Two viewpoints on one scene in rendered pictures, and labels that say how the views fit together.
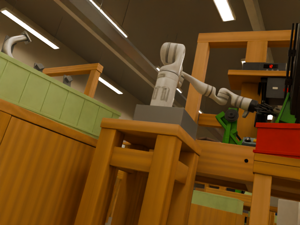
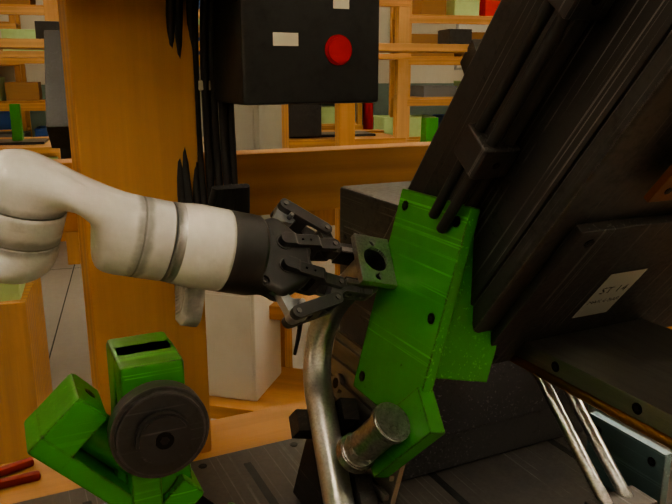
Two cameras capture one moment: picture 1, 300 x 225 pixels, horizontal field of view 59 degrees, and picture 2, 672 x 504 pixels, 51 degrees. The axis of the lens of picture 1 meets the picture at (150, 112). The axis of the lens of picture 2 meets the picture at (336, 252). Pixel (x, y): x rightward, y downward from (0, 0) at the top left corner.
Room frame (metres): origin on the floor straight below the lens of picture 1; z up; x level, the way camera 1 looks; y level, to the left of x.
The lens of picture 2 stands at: (0.98, -0.15, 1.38)
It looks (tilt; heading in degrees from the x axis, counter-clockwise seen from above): 14 degrees down; 309
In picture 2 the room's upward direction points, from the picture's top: straight up
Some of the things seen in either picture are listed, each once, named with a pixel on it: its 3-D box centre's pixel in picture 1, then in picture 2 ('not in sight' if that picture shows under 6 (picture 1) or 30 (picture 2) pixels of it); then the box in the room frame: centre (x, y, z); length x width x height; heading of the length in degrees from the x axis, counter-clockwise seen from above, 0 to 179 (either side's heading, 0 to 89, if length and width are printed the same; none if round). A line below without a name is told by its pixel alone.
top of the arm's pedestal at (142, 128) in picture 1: (153, 137); not in sight; (1.07, -0.04, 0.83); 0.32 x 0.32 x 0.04; 62
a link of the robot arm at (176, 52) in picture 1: (172, 61); not in sight; (1.07, -0.05, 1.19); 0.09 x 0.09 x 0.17; 80
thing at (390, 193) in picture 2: not in sight; (466, 311); (1.41, -0.97, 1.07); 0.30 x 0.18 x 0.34; 65
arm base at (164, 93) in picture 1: (164, 93); not in sight; (1.07, -0.04, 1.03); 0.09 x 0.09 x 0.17; 64
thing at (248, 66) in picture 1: (253, 68); not in sight; (1.66, -0.64, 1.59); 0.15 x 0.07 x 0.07; 65
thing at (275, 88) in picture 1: (280, 91); (294, 38); (1.57, -0.80, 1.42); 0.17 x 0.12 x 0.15; 65
